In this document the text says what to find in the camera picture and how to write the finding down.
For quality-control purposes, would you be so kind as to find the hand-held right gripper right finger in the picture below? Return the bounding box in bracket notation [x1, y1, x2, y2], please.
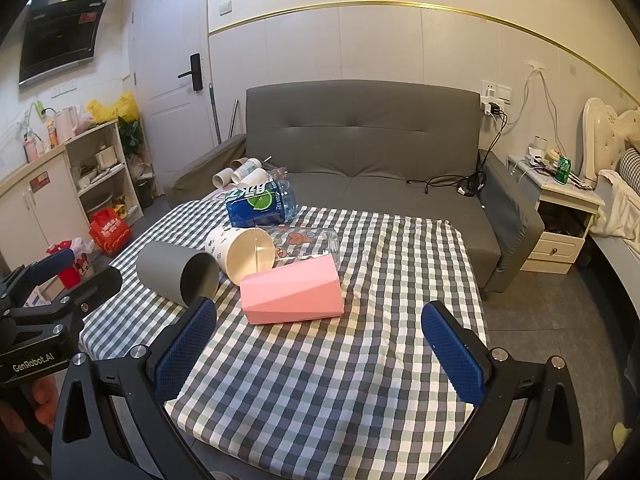
[421, 300, 587, 480]

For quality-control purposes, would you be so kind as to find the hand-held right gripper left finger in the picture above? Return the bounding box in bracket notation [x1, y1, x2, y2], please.
[50, 296, 221, 480]

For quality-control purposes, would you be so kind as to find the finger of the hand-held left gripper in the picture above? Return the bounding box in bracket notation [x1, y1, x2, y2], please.
[21, 248, 76, 287]
[59, 266, 124, 317]

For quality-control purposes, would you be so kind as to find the pink faceted cup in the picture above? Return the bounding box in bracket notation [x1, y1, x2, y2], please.
[240, 253, 345, 326]

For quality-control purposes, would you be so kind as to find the grey cup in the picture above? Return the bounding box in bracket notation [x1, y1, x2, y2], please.
[136, 241, 221, 308]

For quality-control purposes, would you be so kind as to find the white patterned cup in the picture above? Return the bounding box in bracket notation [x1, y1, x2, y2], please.
[205, 226, 277, 285]

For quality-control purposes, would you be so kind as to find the clear glass cup bear print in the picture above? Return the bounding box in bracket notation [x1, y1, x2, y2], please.
[270, 227, 342, 281]

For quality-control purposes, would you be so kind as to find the person's left hand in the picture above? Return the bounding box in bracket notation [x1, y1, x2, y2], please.
[32, 374, 59, 432]

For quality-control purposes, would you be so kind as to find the red cartoon bag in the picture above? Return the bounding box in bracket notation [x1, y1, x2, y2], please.
[47, 237, 96, 288]

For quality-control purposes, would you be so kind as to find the red shopping bag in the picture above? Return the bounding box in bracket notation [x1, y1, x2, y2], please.
[89, 208, 132, 256]

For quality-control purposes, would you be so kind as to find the white kitchen cabinet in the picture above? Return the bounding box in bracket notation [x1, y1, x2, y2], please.
[0, 147, 92, 281]

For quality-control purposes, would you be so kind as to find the open white shelf unit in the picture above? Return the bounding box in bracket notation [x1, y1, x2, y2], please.
[65, 120, 144, 234]

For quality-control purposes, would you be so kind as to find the pink soap bottle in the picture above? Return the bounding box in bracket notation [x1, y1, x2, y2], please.
[22, 132, 44, 164]

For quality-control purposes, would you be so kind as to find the checkered tablecloth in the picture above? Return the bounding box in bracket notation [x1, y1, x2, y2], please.
[80, 199, 491, 473]

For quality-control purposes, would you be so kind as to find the pink electric kettle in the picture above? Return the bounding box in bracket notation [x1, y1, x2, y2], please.
[54, 106, 84, 145]

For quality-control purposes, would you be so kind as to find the green plant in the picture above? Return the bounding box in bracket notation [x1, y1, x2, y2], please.
[117, 116, 146, 162]

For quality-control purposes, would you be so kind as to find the blue labelled plastic bottle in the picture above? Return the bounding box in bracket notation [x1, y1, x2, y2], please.
[225, 169, 297, 229]

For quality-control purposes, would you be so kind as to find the cream nightstand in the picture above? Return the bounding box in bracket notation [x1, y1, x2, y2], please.
[507, 154, 606, 276]

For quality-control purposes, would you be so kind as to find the yellow plastic bag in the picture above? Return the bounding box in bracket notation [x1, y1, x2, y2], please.
[87, 91, 140, 124]

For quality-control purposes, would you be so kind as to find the white blanket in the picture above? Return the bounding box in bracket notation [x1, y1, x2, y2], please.
[590, 169, 640, 242]

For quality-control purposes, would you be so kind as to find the black range hood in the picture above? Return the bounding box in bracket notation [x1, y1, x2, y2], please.
[19, 0, 111, 88]

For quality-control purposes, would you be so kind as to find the grey sofa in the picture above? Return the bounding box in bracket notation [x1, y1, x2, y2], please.
[172, 80, 546, 295]

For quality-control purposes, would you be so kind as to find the white door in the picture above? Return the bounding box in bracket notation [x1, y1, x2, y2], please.
[131, 0, 210, 196]

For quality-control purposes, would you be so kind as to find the cream bed headboard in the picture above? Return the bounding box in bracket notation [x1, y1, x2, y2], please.
[582, 97, 640, 188]

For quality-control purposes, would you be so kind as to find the black power cable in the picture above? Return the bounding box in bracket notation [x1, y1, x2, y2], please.
[406, 119, 507, 197]

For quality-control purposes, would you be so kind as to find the mop handle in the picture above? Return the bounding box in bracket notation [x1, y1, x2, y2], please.
[207, 82, 224, 147]

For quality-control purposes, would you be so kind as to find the black door lock handle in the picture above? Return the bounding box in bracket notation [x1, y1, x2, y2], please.
[178, 53, 204, 92]

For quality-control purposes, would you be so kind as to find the white cable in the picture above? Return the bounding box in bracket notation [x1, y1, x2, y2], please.
[520, 66, 562, 162]

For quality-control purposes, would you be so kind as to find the wall socket panel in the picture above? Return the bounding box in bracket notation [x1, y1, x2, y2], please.
[481, 80, 514, 107]

